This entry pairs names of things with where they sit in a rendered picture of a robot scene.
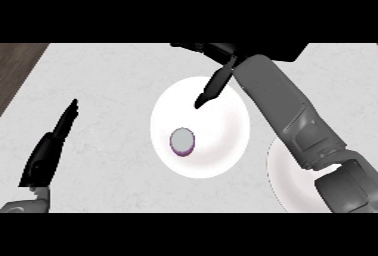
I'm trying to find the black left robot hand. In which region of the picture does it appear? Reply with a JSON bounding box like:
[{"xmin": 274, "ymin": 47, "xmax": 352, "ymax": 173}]
[{"xmin": 17, "ymin": 98, "xmax": 79, "ymax": 188}]

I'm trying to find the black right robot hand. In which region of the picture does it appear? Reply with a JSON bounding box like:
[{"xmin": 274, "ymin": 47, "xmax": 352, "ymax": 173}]
[{"xmin": 169, "ymin": 42, "xmax": 245, "ymax": 110}]

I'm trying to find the large white plate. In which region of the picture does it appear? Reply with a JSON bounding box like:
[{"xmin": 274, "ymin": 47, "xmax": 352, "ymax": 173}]
[{"xmin": 149, "ymin": 76, "xmax": 250, "ymax": 179}]

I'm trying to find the purple can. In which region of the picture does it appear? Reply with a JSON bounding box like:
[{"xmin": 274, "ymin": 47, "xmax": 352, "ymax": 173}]
[{"xmin": 168, "ymin": 127, "xmax": 196, "ymax": 158}]

